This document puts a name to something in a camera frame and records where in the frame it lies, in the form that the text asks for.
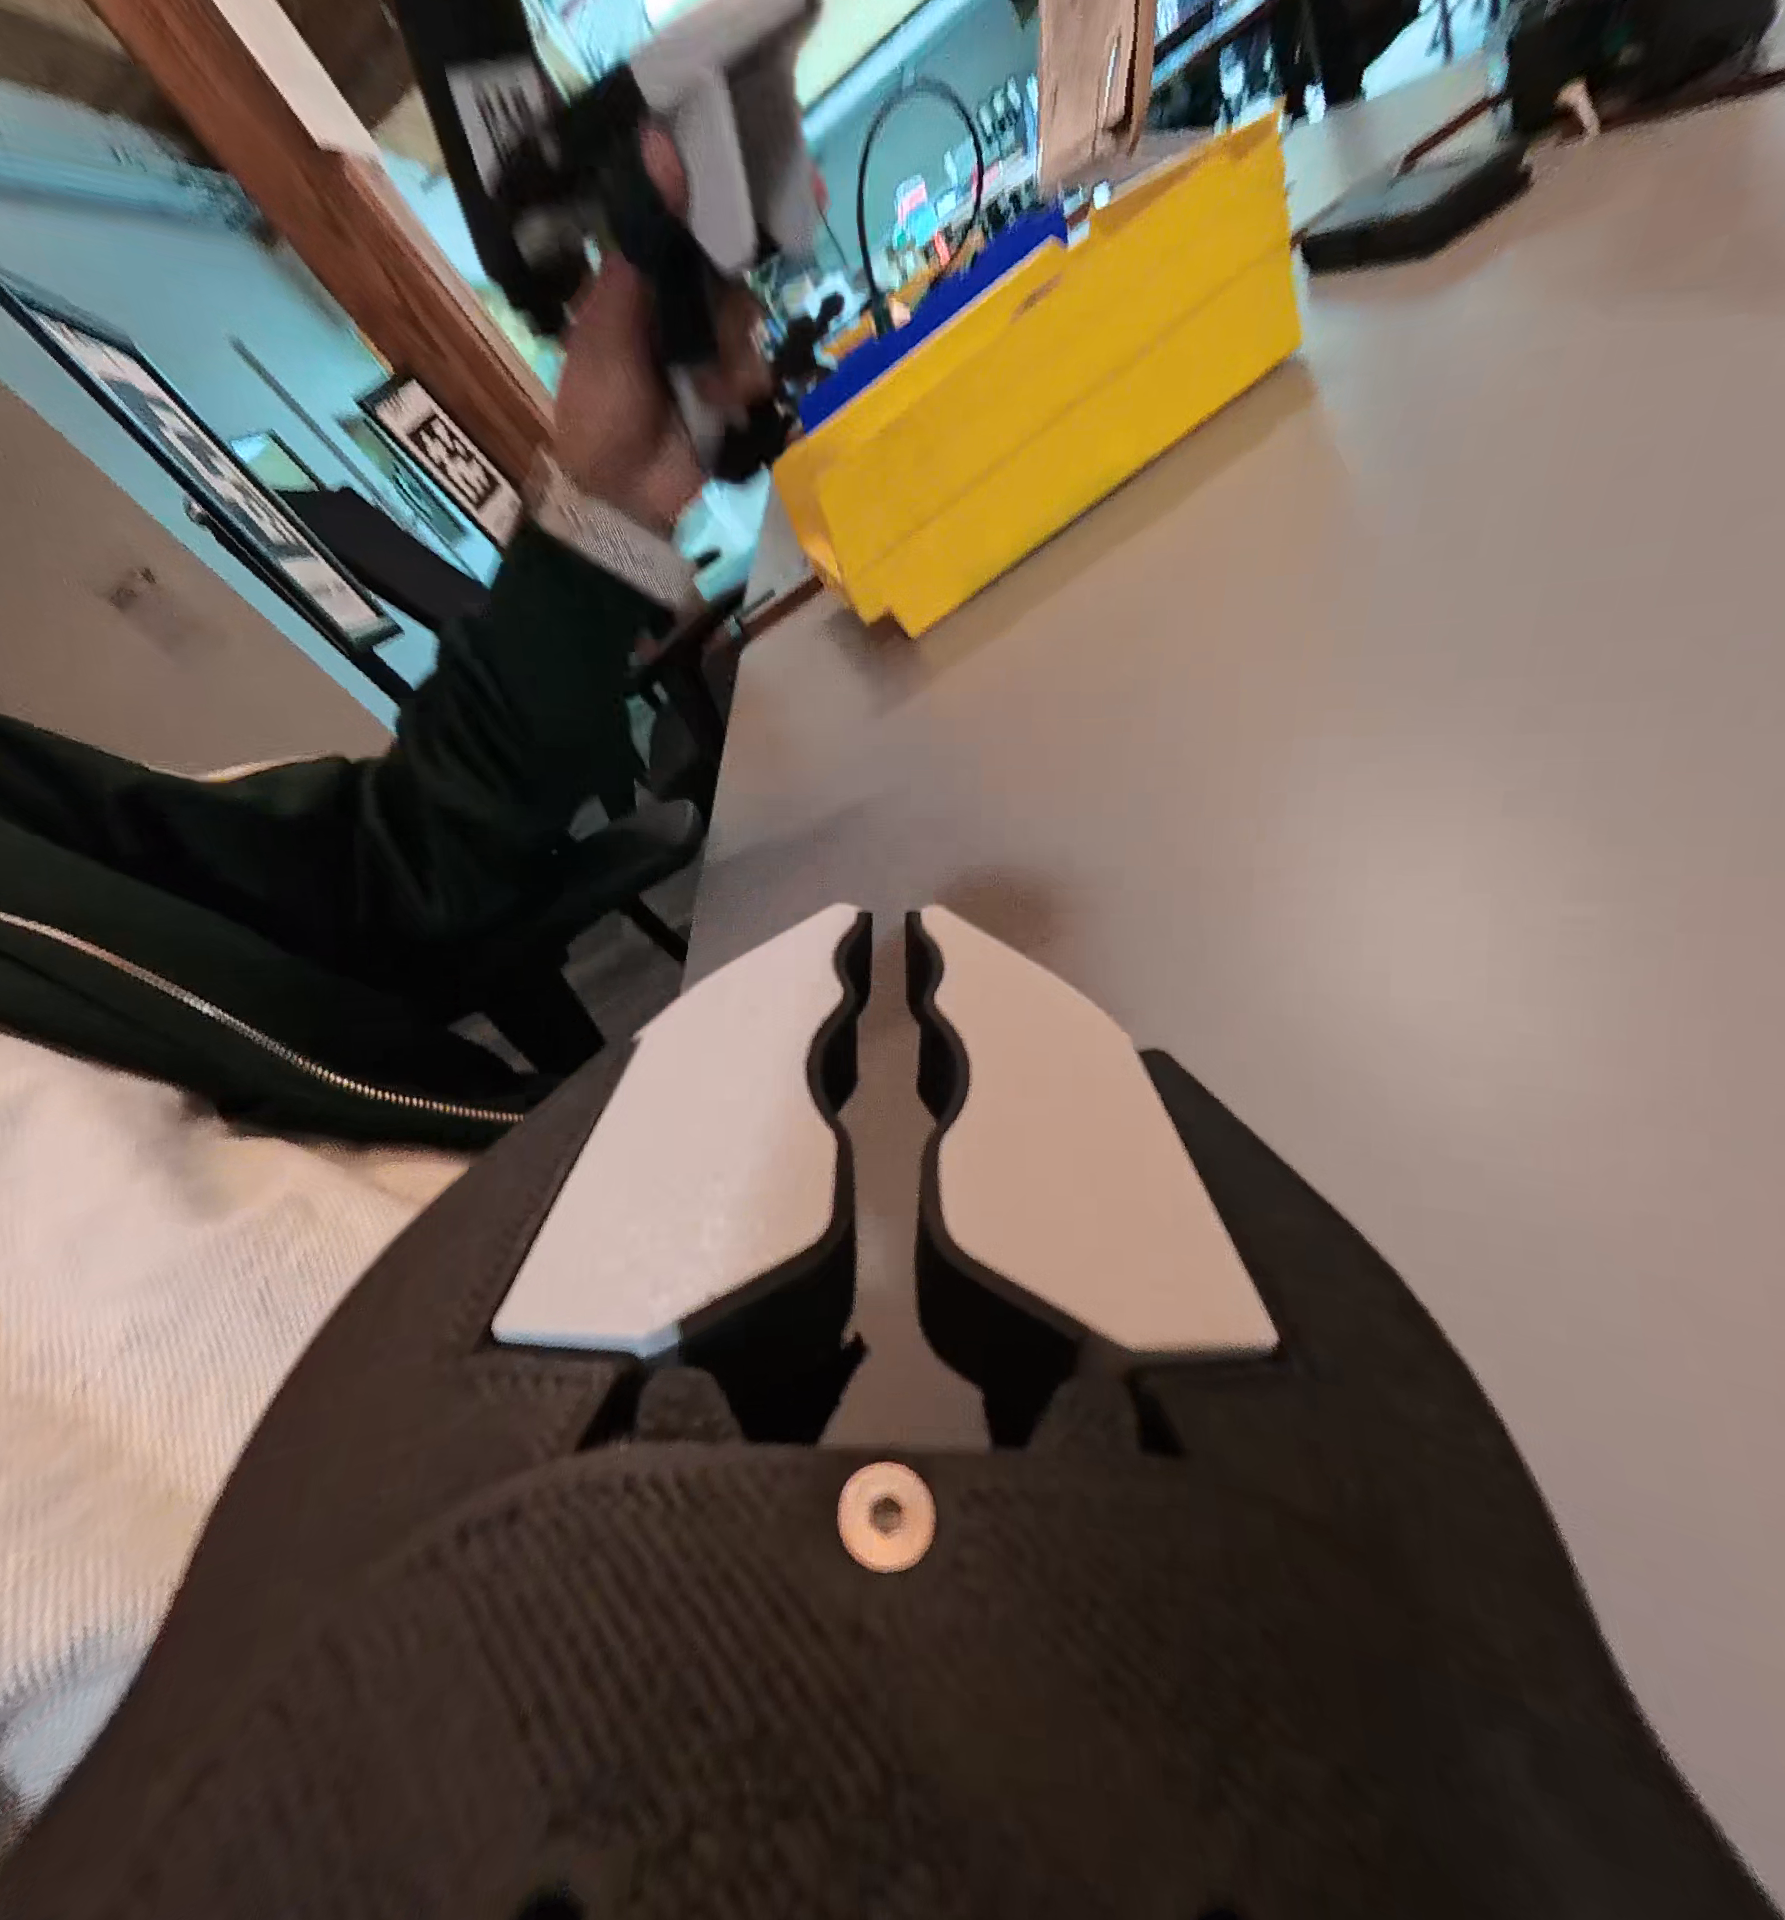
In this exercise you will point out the person's left hand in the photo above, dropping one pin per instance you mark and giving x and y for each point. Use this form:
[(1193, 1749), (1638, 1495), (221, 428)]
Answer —
[(615, 405)]

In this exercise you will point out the yellow plastic bin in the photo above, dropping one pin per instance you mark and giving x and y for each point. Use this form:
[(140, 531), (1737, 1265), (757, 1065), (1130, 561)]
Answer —
[(1074, 434)]

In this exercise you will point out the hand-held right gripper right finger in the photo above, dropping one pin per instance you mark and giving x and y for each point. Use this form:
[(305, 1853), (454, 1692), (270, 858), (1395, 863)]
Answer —
[(1088, 1198)]

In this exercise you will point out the person's left forearm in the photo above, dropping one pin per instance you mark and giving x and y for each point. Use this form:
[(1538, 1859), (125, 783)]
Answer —
[(518, 718)]

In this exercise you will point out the large framed marker sign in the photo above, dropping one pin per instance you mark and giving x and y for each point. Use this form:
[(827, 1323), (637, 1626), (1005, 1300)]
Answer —
[(188, 450)]

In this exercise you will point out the black office chair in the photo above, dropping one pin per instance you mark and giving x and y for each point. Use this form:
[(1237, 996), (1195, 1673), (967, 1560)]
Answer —
[(640, 854)]

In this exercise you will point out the small framed marker sign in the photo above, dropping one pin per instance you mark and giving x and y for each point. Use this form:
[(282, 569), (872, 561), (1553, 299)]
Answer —
[(443, 459)]

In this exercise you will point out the silver wristwatch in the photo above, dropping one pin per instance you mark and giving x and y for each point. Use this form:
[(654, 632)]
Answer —
[(615, 538)]

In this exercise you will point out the wooden pillar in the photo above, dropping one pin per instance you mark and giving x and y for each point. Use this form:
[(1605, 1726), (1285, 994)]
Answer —
[(346, 224)]

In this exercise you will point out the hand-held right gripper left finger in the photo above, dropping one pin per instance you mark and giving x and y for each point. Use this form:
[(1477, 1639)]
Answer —
[(683, 1184)]

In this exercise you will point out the printed cardboard panel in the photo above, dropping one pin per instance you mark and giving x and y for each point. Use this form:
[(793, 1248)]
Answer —
[(1095, 82)]

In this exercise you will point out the white paper notice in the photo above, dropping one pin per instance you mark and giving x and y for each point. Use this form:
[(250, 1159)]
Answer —
[(299, 57)]

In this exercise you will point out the black battery charger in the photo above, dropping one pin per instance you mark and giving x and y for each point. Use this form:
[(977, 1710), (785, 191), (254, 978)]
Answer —
[(1658, 57)]

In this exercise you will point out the grey desk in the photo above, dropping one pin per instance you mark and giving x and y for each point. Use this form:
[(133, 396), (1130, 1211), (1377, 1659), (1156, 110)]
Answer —
[(1434, 750)]

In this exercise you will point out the black flat box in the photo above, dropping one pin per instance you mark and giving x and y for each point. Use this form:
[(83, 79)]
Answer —
[(1409, 210)]

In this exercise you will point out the blue plastic bin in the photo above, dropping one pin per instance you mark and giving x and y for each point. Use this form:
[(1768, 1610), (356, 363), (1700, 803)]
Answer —
[(967, 278)]

